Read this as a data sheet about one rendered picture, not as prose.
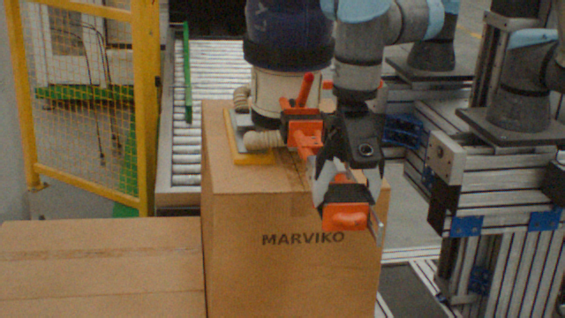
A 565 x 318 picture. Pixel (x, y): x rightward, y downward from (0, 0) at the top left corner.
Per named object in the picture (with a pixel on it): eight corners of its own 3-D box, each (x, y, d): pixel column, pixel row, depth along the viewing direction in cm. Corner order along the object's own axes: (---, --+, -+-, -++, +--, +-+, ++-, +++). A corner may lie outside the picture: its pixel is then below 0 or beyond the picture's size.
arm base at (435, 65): (441, 57, 211) (446, 28, 207) (463, 71, 198) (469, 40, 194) (399, 58, 208) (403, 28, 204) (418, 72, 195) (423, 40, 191)
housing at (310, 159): (303, 176, 122) (305, 155, 120) (337, 175, 123) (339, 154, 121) (310, 193, 116) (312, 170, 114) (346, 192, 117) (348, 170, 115)
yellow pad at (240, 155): (222, 114, 178) (222, 97, 176) (258, 113, 180) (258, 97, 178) (233, 166, 148) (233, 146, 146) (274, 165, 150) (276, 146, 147)
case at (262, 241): (200, 215, 205) (200, 98, 189) (320, 211, 212) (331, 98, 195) (211, 341, 152) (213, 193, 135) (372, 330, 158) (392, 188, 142)
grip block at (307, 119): (278, 132, 142) (279, 107, 139) (320, 132, 144) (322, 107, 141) (283, 147, 134) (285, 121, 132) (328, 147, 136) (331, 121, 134)
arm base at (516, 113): (526, 109, 168) (535, 73, 164) (562, 132, 155) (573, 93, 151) (474, 111, 164) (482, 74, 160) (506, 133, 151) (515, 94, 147)
